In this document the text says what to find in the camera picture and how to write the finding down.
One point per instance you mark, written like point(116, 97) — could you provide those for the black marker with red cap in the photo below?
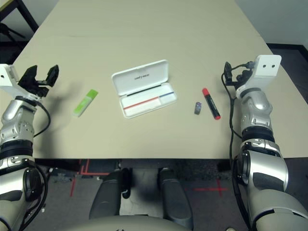
point(211, 104)

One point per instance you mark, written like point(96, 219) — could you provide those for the black-framed side table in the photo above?
point(28, 14)

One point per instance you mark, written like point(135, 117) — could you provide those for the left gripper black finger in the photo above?
point(53, 75)
point(29, 75)

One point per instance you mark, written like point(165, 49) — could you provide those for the dark grey robot leg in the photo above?
point(108, 197)
point(175, 197)

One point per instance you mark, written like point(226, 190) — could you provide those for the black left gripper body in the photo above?
point(39, 87)

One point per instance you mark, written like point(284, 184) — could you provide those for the white hinged pencil case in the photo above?
point(144, 77)

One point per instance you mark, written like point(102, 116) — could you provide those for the dark grey robot right leg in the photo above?
point(175, 197)

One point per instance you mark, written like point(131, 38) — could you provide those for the black tripod stand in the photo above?
point(4, 30)

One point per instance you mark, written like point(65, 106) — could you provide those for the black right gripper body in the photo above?
point(237, 79)

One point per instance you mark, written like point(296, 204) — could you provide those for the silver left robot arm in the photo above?
point(14, 120)

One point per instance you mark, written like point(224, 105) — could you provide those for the dark grey robot left leg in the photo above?
point(108, 197)

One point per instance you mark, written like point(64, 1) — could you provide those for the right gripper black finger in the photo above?
point(246, 74)
point(227, 73)

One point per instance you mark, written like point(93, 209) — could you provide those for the grey robot torso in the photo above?
point(125, 225)

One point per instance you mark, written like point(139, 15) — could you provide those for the white shoe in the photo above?
point(232, 229)

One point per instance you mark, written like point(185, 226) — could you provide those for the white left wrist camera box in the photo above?
point(7, 84)

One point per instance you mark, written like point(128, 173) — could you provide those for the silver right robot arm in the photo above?
point(257, 108)

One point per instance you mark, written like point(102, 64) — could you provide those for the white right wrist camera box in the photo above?
point(264, 72)

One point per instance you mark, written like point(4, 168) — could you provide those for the small blue eraser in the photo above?
point(198, 108)

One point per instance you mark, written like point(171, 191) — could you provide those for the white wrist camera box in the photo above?
point(7, 84)
point(264, 72)

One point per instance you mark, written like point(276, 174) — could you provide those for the green highlighter pen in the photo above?
point(85, 103)

